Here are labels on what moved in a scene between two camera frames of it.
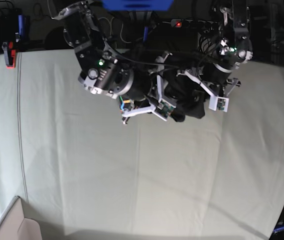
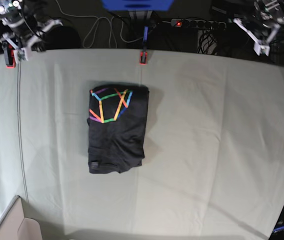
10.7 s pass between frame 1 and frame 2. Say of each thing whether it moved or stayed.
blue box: stayed
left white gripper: moved
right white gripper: moved
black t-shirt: moved
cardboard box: stayed
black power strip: stayed
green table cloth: stayed
